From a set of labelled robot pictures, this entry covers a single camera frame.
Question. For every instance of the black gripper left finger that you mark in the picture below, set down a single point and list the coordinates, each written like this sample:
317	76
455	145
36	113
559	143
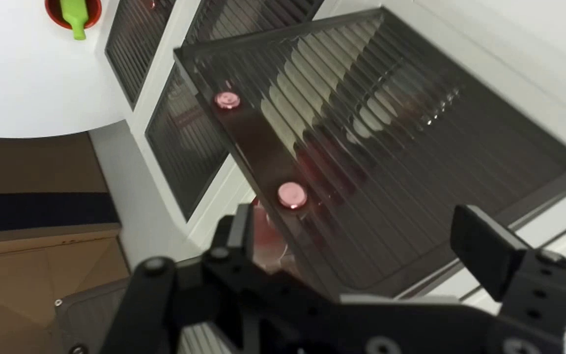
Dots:
248	310

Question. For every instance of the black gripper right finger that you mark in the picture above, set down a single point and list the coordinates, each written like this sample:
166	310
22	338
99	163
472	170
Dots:
526	283

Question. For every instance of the smoked cabinet door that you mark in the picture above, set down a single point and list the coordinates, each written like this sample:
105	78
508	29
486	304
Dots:
360	139

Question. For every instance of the smoked middle cabinet doors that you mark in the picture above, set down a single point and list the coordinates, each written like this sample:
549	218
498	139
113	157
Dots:
186	145

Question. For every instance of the smoked cabinet doors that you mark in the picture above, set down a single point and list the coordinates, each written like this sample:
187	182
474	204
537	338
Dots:
186	145
134	41

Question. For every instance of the white three-tier storage cabinet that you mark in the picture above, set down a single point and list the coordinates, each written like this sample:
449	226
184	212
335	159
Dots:
516	49

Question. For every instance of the smoked bottom cabinet doors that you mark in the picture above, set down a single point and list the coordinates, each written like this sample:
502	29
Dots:
134	41

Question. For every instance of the large stacked cardboard box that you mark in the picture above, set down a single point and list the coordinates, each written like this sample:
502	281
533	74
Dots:
40	269

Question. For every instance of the dark bottom cardboard box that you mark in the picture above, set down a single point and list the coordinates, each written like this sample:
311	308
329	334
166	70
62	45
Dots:
52	182

